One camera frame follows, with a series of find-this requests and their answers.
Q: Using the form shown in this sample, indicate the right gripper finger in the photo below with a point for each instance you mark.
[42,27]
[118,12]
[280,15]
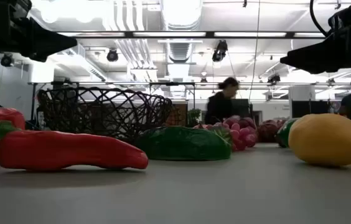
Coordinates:
[318,56]

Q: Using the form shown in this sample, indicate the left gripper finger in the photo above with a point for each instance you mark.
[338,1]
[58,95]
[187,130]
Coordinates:
[48,43]

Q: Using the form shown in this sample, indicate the yellow lemon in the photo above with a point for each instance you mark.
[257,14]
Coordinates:
[326,140]

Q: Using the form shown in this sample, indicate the red green mango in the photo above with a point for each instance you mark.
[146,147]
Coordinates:
[283,133]

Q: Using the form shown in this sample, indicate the dark purple grape bunch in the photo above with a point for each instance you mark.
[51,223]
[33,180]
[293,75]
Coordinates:
[267,130]

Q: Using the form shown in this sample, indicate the pink grape bunch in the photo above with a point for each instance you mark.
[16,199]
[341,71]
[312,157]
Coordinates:
[242,133]

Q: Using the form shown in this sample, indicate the long red chili pepper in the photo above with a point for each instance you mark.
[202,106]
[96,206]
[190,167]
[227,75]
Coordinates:
[69,151]

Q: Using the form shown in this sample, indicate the green cucumber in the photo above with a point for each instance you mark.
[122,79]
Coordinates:
[181,143]

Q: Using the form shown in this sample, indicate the black ceiling spotlight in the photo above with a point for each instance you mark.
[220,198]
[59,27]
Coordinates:
[112,55]
[6,59]
[274,78]
[220,51]

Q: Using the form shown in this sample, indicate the black partition panel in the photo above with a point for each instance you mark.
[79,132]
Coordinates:
[309,109]

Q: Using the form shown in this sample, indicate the green plant in white pot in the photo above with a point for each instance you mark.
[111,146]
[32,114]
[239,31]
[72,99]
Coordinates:
[194,116]

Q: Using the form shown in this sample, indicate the orange patterned tapestry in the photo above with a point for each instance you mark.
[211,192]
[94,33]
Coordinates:
[177,116]

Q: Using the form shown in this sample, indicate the black overhead frame bar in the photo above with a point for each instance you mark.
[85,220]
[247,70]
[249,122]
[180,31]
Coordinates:
[129,34]

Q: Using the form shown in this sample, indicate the silver ventilation duct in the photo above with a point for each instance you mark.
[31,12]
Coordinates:
[180,15]

